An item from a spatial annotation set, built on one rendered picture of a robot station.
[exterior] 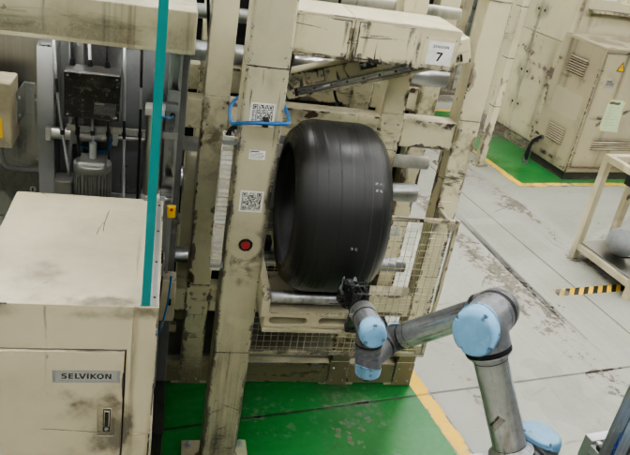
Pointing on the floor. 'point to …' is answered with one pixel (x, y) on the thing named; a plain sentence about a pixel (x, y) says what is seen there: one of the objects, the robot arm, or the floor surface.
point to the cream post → (229, 284)
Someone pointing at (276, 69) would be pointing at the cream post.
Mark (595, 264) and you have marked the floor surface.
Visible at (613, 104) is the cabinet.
